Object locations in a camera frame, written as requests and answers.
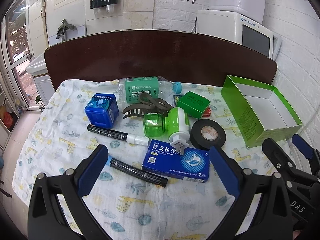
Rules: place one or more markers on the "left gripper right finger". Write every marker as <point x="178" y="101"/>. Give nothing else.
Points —
<point x="272" y="218"/>

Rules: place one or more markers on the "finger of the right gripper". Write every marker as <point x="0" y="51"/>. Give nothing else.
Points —
<point x="284" y="165"/>
<point x="309" y="152"/>

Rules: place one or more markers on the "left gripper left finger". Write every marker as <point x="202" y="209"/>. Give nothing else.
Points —
<point x="46" y="219"/>

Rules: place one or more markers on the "black marker blue cap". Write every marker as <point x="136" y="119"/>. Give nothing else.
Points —
<point x="135" y="172"/>

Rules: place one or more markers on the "green label soda water bottle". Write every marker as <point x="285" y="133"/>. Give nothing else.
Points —
<point x="156" y="86"/>

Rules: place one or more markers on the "green open cardboard box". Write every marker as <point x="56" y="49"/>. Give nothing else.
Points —
<point x="260" y="110"/>

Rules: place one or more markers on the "black electrical tape roll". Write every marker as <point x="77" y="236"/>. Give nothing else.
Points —
<point x="206" y="133"/>

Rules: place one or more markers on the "small red object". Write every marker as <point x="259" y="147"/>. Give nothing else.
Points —
<point x="207" y="112"/>

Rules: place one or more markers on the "small green cardboard box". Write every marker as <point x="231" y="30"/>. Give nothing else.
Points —
<point x="193" y="104"/>

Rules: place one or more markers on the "black marker white cap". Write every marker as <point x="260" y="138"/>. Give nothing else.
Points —
<point x="127" y="137"/>

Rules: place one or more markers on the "green mosquito repellent plug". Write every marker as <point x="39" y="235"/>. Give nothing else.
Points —
<point x="176" y="126"/>

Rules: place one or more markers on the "giraffe print white cloth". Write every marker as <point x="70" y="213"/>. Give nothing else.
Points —
<point x="126" y="207"/>

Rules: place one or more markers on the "blue medicine tablet box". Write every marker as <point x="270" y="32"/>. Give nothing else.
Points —
<point x="163" y="159"/>

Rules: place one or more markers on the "blue square plastic container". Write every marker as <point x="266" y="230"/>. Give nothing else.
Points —
<point x="102" y="110"/>

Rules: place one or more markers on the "tiger picture card pack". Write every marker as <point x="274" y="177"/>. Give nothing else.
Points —
<point x="176" y="98"/>

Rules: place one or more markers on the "white cupboard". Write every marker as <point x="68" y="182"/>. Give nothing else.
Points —
<point x="38" y="69"/>

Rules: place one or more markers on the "dark brown wooden table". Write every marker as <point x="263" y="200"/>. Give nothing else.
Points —
<point x="174" y="55"/>

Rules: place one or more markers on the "white cabinet with screen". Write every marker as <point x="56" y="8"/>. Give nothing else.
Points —
<point x="237" y="28"/>

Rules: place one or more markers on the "brown hair claw clip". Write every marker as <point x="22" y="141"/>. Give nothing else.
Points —
<point x="147" y="104"/>

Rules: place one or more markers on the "window with frame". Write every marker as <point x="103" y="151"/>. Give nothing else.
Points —
<point x="18" y="53"/>

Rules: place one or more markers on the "grey wall bracket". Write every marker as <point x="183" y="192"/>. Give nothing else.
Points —
<point x="63" y="28"/>

